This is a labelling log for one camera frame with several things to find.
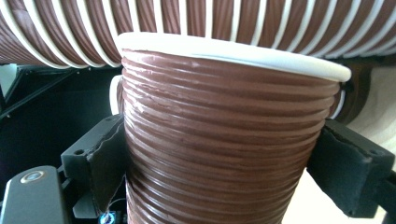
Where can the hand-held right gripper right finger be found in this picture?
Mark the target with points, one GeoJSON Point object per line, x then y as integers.
{"type": "Point", "coordinates": [348, 174]}

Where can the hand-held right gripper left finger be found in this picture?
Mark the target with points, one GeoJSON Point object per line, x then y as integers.
{"type": "Point", "coordinates": [102, 168]}

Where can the brown ribbed paper cup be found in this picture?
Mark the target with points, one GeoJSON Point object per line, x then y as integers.
{"type": "Point", "coordinates": [218, 140]}
{"type": "Point", "coordinates": [114, 93]}

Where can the stack of brown ribbed cups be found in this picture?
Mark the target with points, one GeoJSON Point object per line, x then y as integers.
{"type": "Point", "coordinates": [77, 31]}

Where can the black metal frame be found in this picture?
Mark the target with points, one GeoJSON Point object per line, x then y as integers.
{"type": "Point", "coordinates": [46, 87]}

